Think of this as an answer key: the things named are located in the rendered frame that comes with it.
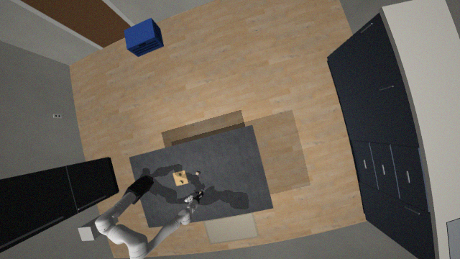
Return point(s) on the tan square mat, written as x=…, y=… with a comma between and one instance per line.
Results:
x=182, y=177

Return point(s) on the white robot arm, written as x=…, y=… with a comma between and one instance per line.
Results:
x=137, y=243

